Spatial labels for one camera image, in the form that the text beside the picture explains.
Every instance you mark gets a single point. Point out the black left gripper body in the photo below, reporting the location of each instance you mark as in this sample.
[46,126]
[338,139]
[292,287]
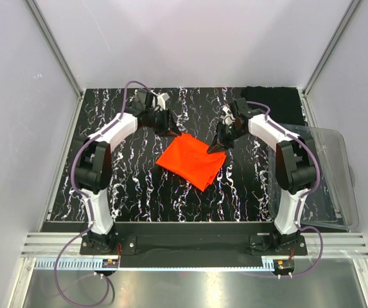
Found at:
[159,121]

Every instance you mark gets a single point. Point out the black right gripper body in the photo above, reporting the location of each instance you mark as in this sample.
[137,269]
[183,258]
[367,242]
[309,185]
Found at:
[227,134]

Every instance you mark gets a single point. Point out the orange t shirt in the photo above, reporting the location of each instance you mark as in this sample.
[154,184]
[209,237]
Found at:
[187,157]

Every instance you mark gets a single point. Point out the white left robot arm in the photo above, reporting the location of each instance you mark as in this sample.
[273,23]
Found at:
[91,171]

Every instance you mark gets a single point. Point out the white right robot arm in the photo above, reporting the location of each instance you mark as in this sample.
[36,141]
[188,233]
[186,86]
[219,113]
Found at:
[297,168]

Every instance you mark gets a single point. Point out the folded black t shirt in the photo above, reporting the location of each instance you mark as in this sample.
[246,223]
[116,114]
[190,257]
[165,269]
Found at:
[284,102]

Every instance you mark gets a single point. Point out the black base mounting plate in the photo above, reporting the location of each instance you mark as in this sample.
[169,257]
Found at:
[199,242]

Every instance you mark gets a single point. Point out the clear plastic bin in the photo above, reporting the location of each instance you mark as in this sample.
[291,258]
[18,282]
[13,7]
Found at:
[333,204]

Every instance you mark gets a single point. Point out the right orange connector block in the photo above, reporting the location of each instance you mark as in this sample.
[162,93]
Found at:
[283,264]

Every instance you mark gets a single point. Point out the orange connector block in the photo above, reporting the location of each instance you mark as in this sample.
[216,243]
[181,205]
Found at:
[110,263]
[283,264]

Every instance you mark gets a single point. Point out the left orange connector block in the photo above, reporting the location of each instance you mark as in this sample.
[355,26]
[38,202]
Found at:
[110,263]

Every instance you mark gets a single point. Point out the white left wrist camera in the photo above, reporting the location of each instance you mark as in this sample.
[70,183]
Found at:
[159,102]

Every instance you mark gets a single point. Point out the slotted cable duct rail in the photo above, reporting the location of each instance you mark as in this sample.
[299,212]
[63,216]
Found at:
[128,264]

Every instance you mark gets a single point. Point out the left aluminium frame post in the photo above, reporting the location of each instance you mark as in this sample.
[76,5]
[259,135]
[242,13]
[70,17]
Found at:
[50,40]

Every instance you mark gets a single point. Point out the aluminium frame post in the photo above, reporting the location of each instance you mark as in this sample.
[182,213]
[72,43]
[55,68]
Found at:
[50,40]
[338,33]

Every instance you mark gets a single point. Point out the right aluminium frame post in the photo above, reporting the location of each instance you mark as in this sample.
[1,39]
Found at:
[338,33]

